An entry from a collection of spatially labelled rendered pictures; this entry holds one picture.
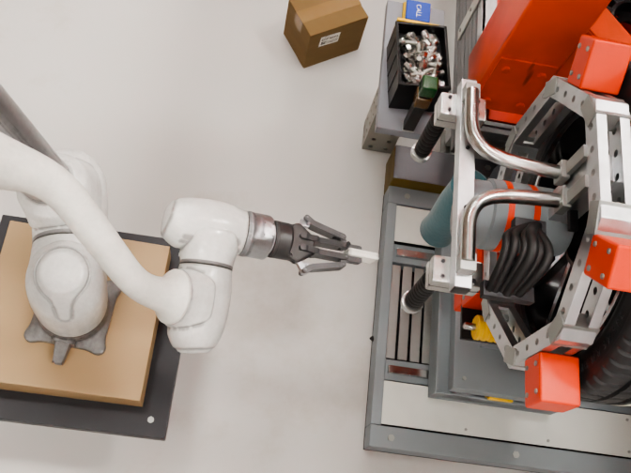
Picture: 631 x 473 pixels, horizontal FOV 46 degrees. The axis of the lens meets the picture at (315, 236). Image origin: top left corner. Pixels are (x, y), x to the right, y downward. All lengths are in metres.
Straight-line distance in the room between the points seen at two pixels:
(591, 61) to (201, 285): 0.80
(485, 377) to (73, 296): 1.09
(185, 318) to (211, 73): 1.35
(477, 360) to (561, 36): 0.86
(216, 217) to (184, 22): 1.39
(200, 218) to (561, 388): 0.71
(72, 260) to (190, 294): 0.32
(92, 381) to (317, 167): 1.05
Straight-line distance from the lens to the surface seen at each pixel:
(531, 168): 1.38
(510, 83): 1.93
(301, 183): 2.38
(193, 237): 1.39
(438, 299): 2.16
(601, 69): 1.44
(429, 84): 1.84
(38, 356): 1.81
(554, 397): 1.39
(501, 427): 2.22
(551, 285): 1.76
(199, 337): 1.37
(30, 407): 1.88
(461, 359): 2.06
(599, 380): 1.40
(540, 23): 1.77
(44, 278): 1.57
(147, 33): 2.66
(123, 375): 1.78
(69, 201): 1.24
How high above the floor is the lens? 2.11
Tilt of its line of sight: 66 degrees down
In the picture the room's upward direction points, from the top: 21 degrees clockwise
